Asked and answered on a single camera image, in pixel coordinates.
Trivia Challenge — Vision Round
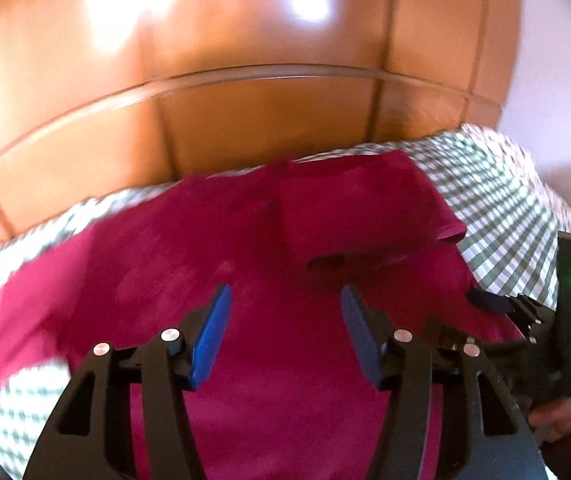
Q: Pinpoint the red velvet garment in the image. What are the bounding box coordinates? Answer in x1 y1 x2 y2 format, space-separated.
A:
0 151 517 479

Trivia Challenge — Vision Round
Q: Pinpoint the orange wooden headboard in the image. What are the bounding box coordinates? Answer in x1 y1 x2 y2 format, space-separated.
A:
0 0 521 244

